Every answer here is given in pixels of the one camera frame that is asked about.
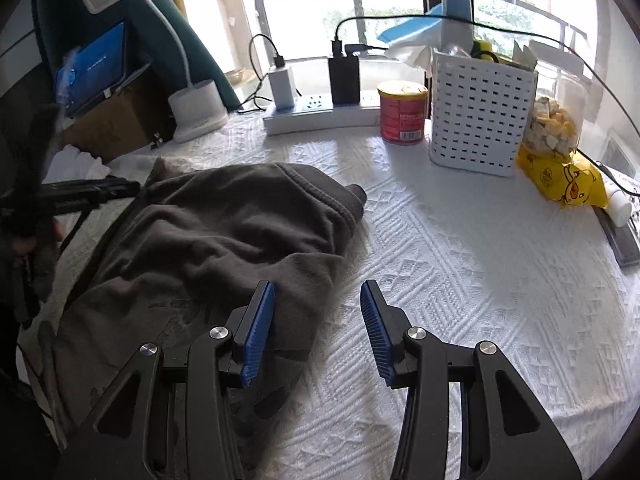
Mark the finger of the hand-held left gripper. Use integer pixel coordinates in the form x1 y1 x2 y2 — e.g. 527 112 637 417
40 177 142 214

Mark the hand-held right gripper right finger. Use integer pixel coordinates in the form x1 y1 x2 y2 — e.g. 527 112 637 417
360 280 583 480

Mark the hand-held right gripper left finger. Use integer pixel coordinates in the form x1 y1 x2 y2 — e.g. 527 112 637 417
55 280 277 480

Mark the dark grey t-shirt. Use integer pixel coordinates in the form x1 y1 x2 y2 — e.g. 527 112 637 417
50 157 368 456

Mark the person's left hand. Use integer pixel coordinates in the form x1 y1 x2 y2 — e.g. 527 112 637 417
11 220 66 258

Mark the white cloth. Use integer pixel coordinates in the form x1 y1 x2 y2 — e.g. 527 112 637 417
42 144 111 183

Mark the cardboard box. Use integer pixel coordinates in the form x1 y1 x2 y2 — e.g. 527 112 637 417
62 62 173 163

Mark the white textured tablecloth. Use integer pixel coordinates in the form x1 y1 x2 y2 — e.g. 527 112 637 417
15 110 640 480

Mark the tablet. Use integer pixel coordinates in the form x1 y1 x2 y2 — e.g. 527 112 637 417
55 20 128 118

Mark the white desk lamp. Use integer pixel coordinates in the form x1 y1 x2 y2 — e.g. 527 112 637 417
82 0 230 143

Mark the white charger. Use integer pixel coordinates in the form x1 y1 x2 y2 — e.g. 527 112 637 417
267 57 296 111

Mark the red tin can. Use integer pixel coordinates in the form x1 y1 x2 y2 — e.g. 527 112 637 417
376 81 429 146

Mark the white power strip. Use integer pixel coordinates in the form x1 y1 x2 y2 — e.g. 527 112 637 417
262 92 383 136

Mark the white perforated basket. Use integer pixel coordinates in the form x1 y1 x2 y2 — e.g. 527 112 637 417
429 47 540 178

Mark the yellow duck print bag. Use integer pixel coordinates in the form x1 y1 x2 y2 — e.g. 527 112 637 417
516 142 611 209

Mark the black charger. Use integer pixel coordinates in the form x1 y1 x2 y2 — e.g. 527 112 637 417
327 42 362 106

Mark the clear snack jar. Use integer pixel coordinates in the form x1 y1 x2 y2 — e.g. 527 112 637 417
520 67 586 163

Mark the small white bottle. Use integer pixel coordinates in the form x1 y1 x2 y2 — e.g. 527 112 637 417
602 180 633 228

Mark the blue tissue pack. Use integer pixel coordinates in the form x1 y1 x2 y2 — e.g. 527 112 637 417
377 0 476 68

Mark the balcony railing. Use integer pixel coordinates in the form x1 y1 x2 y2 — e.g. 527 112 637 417
255 0 591 61

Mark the short black cable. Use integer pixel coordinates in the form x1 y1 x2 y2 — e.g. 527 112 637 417
249 34 286 111

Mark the long black cable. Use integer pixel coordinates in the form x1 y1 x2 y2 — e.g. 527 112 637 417
334 15 640 141

